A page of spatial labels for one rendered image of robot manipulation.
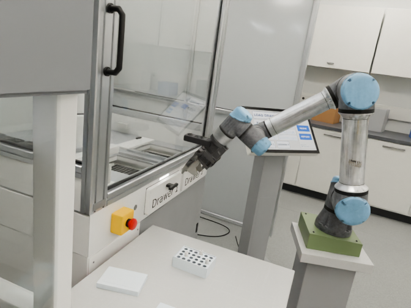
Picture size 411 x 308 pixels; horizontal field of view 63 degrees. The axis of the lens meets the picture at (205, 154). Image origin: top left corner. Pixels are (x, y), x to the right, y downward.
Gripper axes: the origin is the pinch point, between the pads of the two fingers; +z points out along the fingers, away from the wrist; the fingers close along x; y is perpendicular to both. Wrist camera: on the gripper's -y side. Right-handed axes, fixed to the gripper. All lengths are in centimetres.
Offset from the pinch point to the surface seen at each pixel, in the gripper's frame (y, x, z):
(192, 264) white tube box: 27.7, -32.4, 4.8
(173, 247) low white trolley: 19.8, -21.7, 14.3
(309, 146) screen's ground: 36, 98, -24
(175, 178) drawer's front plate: -1.1, 7.6, 10.5
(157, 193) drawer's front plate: -0.1, -8.8, 12.1
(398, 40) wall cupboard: 33, 318, -133
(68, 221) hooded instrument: 3, -82, -21
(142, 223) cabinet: 4.8, -15.9, 22.3
